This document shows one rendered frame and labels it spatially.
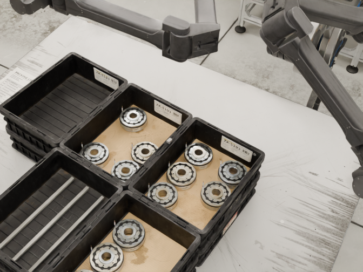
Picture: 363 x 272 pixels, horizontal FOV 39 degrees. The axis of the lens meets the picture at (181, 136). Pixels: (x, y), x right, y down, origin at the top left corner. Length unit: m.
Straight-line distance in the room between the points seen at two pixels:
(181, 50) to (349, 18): 0.44
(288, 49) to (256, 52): 2.42
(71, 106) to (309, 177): 0.97
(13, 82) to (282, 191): 1.26
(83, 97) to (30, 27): 1.84
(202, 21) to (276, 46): 0.22
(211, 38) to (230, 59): 2.22
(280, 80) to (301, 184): 1.53
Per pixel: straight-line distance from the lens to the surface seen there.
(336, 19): 1.41
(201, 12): 1.42
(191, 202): 1.77
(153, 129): 1.97
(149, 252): 1.67
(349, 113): 1.29
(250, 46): 3.70
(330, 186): 2.07
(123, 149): 1.91
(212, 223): 1.61
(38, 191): 1.84
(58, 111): 2.07
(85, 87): 2.15
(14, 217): 1.80
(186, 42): 1.33
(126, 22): 1.39
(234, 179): 1.80
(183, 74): 2.38
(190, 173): 1.80
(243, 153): 1.84
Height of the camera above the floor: 2.30
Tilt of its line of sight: 49 degrees down
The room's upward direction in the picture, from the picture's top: 3 degrees clockwise
